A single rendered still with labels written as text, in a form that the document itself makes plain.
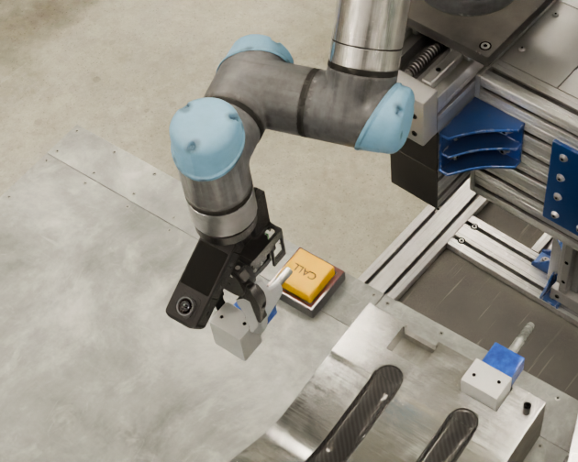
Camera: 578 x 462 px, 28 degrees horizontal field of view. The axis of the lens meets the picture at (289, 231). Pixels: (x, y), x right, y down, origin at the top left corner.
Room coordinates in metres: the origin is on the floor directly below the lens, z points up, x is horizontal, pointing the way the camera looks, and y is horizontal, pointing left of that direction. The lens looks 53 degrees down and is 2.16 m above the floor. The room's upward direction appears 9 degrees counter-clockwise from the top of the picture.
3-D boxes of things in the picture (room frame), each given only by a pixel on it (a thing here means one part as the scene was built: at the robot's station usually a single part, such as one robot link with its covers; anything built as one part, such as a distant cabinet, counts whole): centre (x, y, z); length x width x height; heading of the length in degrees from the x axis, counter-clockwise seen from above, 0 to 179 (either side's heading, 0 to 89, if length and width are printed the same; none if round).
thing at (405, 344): (0.74, -0.13, 0.87); 0.05 x 0.05 x 0.04; 46
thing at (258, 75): (0.87, 0.01, 1.25); 0.11 x 0.11 x 0.08; 62
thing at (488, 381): (0.69, -0.24, 0.89); 0.13 x 0.05 x 0.05; 136
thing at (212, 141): (0.80, 0.07, 1.25); 0.09 x 0.08 x 0.11; 152
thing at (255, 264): (0.80, 0.06, 1.09); 0.09 x 0.08 x 0.12; 136
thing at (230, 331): (0.81, 0.05, 0.93); 0.13 x 0.05 x 0.05; 136
